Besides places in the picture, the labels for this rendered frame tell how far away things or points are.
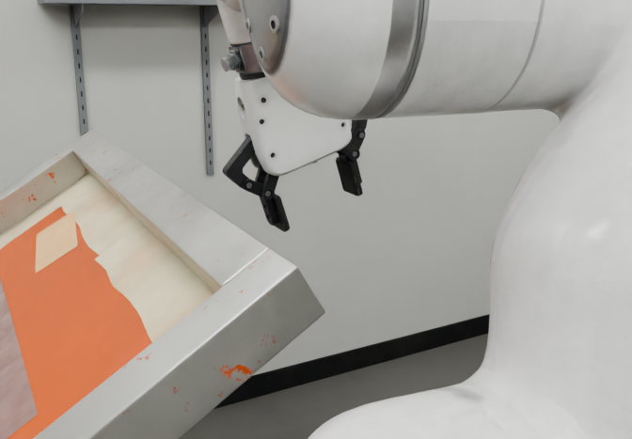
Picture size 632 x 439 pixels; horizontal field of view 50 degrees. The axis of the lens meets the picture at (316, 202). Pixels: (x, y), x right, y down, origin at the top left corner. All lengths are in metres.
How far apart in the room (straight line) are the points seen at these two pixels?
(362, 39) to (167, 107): 2.55
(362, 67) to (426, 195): 3.22
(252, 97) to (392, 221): 2.72
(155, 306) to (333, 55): 0.34
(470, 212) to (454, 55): 3.42
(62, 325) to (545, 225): 0.45
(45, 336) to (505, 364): 0.43
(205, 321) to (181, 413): 0.05
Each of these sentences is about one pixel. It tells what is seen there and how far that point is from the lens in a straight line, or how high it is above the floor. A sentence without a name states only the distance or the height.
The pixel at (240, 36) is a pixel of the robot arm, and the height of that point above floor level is 1.66.
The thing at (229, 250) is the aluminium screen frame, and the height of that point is 1.53.
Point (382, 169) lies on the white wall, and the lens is 3.24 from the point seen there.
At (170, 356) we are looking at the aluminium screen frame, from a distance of 0.39.
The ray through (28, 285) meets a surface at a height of 1.43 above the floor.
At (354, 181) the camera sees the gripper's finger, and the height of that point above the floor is 1.51.
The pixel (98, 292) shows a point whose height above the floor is 1.46.
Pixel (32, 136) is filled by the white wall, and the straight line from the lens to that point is 2.66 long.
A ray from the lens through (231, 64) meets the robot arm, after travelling 0.66.
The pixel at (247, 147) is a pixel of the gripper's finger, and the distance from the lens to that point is 0.67.
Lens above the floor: 1.67
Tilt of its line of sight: 15 degrees down
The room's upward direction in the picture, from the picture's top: straight up
